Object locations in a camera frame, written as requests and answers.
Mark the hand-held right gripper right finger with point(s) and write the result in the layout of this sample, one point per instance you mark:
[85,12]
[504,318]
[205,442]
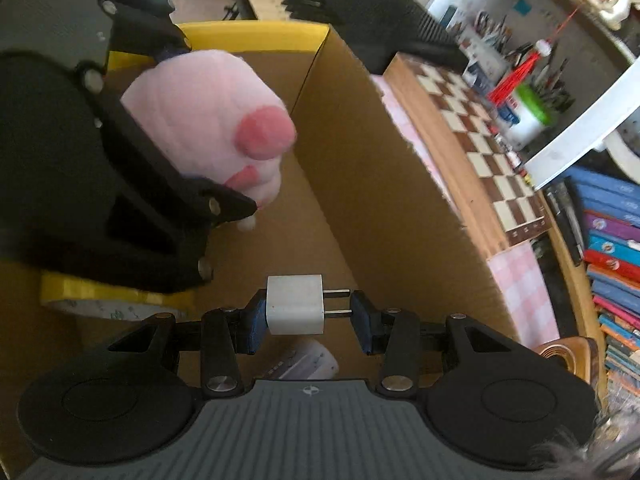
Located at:
[362,327]

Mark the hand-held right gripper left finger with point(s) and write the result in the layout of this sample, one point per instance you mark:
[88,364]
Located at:
[252,322]

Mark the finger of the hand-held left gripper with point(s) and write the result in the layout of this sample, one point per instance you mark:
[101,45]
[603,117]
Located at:
[200,195]
[145,25]

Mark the white charger plug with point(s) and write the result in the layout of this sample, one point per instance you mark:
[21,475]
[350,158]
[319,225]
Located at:
[295,305]

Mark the pink plush toy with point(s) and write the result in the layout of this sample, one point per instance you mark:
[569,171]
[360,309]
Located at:
[200,105]

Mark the yellow cardboard box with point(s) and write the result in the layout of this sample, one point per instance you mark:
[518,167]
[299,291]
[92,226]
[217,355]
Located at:
[350,185]

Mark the wooden desktop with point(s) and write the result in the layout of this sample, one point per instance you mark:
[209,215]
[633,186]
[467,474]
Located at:
[580,300]

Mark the white printed packet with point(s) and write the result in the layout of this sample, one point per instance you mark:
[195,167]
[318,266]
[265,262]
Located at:
[310,360]

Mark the yellow white tape roll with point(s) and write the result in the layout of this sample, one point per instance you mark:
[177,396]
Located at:
[100,292]

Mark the pink checked tablecloth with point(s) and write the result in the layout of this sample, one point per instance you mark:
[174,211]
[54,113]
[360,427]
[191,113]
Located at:
[525,290]

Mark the wooden chessboard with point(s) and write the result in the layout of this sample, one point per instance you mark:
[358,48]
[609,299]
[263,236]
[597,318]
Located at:
[480,160]

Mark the black electronic keyboard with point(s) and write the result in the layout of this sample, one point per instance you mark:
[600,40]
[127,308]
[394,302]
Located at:
[360,15]

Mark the white jar green lid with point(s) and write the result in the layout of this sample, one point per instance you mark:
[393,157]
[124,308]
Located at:
[525,125]

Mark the row of books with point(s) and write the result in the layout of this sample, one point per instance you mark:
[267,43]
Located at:
[615,260]

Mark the grey fuzzy fabric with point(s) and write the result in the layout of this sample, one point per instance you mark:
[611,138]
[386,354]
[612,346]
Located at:
[600,445]

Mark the white shelf unit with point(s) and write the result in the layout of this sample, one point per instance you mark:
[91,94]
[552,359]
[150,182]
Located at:
[575,145]

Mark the red tassel ornament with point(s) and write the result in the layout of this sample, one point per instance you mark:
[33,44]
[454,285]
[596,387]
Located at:
[515,77]

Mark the cluster of pens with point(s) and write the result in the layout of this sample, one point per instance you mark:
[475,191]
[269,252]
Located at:
[550,90]

